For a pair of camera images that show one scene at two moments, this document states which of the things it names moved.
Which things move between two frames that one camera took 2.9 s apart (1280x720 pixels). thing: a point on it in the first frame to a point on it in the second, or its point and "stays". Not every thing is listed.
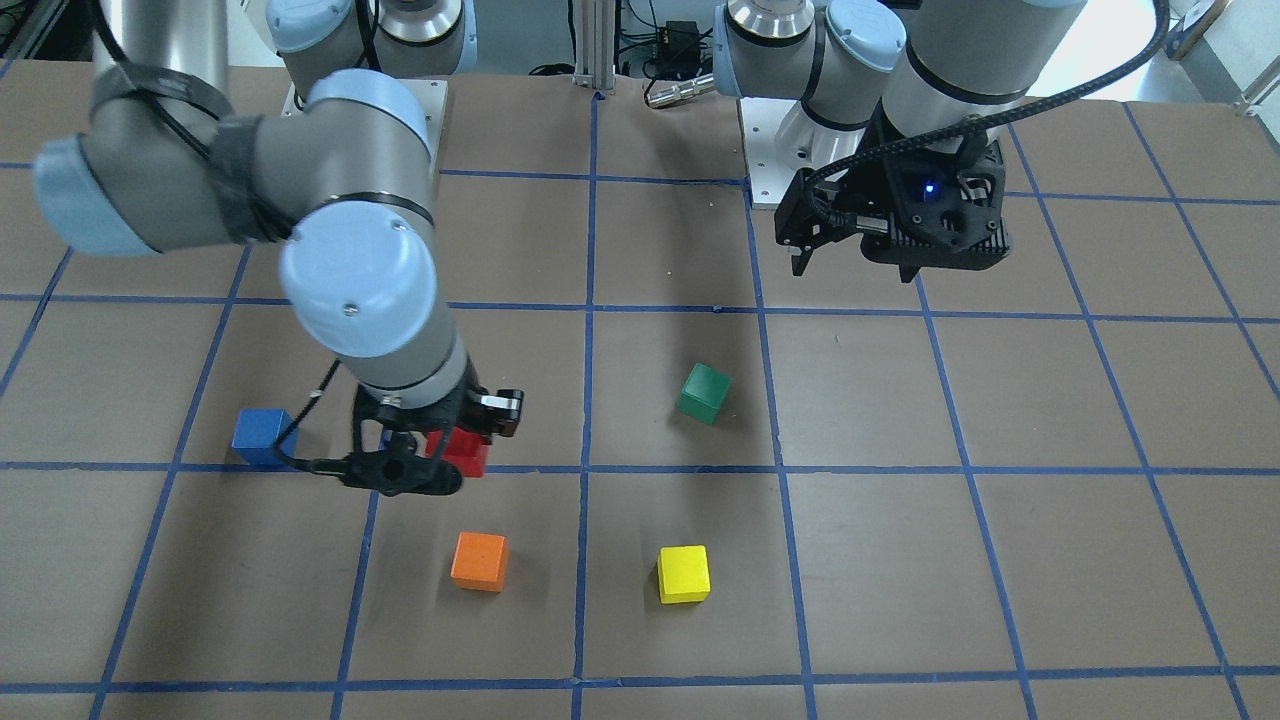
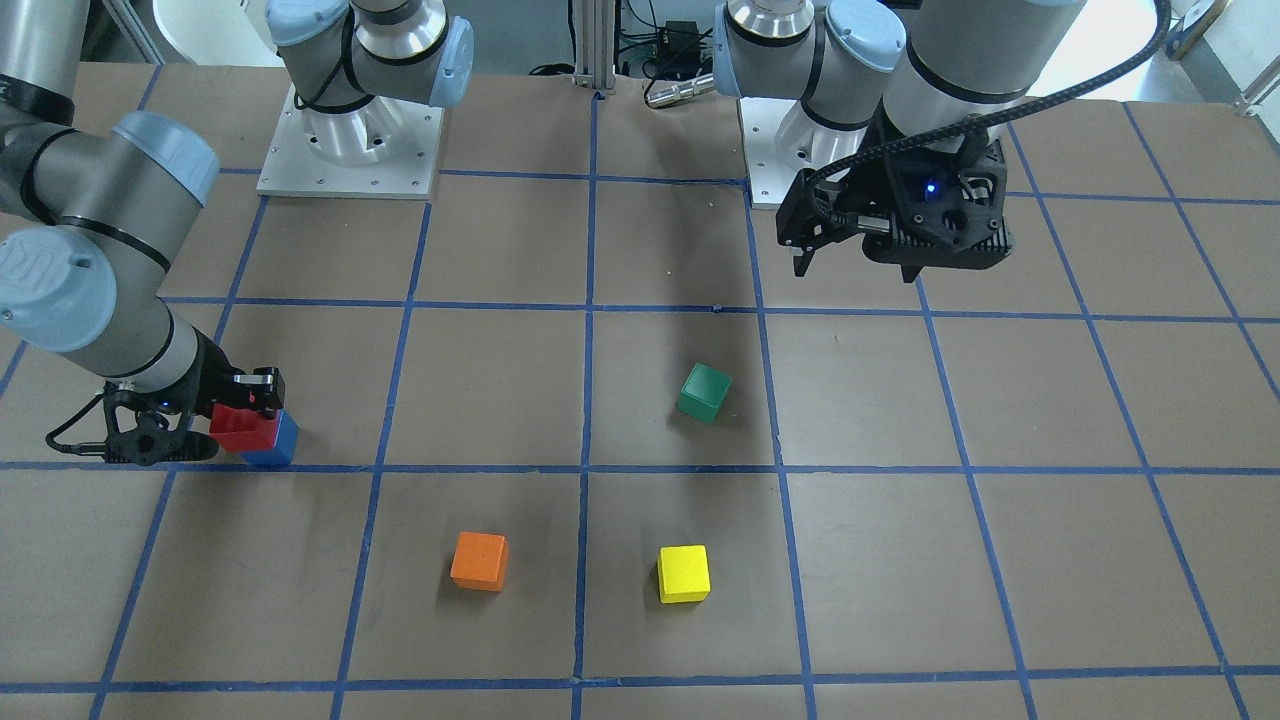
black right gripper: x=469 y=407 to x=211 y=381
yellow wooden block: x=683 y=574 stays
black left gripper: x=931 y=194 stays
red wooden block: x=467 y=450 to x=238 y=429
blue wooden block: x=257 y=431 stays
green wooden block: x=704 y=393 stays
